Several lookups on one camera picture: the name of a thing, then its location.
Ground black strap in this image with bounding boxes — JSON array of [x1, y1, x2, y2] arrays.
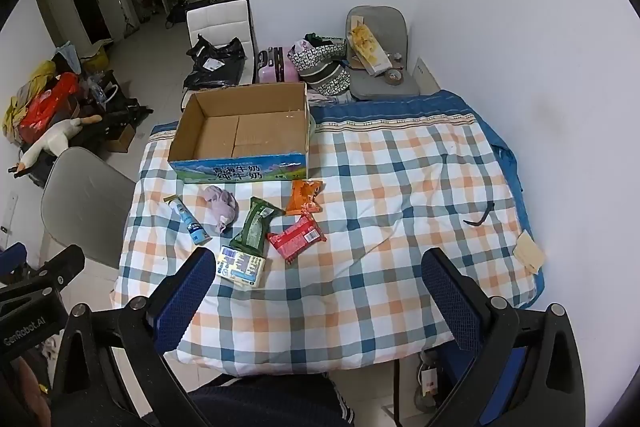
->
[[462, 202, 496, 227]]

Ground grey padded chair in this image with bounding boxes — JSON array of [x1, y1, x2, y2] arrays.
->
[[345, 6, 422, 102]]

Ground person's dark trouser legs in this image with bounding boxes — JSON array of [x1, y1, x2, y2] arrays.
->
[[187, 373, 357, 427]]

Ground red snack packet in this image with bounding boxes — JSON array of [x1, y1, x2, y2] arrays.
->
[[267, 213, 327, 264]]

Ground dark green cloth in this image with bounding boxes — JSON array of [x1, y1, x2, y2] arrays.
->
[[304, 32, 347, 48]]

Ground blue tube snack packet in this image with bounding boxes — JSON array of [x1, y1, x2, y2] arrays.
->
[[164, 196, 210, 246]]

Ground person's left forearm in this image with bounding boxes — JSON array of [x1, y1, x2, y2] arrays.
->
[[7, 356, 52, 427]]

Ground white goose plush toy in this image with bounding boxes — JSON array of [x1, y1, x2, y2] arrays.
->
[[7, 114, 104, 176]]

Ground black plastic bag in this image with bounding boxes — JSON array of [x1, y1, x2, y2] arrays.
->
[[182, 34, 247, 96]]

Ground red bag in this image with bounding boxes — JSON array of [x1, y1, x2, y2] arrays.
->
[[20, 73, 81, 144]]

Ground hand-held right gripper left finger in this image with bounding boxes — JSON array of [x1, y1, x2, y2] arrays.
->
[[50, 247, 217, 427]]

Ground yellow cloth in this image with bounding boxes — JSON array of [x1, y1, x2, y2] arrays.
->
[[2, 61, 57, 138]]

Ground white power strip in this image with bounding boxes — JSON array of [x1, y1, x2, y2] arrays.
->
[[417, 352, 442, 408]]

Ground small brown cardboard box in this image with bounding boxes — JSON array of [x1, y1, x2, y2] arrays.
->
[[106, 123, 137, 153]]

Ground orange snack packet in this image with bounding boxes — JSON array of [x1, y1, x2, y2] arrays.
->
[[285, 179, 324, 216]]

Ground black floor bag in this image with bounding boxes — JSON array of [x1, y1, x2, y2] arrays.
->
[[165, 0, 190, 29]]

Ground plaid blanket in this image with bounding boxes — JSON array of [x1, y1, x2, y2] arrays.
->
[[110, 89, 547, 370]]

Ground grey round-backed chair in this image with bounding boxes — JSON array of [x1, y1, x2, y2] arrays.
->
[[41, 147, 137, 271]]

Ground pink suitcase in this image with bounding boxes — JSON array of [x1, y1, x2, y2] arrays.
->
[[256, 47, 300, 84]]

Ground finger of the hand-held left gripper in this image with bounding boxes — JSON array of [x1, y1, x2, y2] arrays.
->
[[20, 244, 86, 295], [0, 242, 28, 280]]

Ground beige paper card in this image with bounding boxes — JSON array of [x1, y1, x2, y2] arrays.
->
[[514, 229, 547, 274]]

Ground purple bag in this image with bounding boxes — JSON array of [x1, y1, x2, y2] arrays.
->
[[201, 186, 239, 237]]

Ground white blue-label packet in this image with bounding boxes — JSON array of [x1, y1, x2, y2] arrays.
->
[[216, 245, 268, 289]]

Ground green snack packet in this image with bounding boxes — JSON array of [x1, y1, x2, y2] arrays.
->
[[230, 197, 284, 253]]

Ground yellow snack bag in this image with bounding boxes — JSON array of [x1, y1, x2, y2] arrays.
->
[[347, 24, 394, 76]]

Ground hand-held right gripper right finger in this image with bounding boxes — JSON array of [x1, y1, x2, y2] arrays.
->
[[421, 248, 587, 427]]

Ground white chair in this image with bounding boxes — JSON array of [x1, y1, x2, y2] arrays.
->
[[186, 0, 257, 86]]

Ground patterned black white bag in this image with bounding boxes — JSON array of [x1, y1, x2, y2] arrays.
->
[[287, 38, 354, 98]]

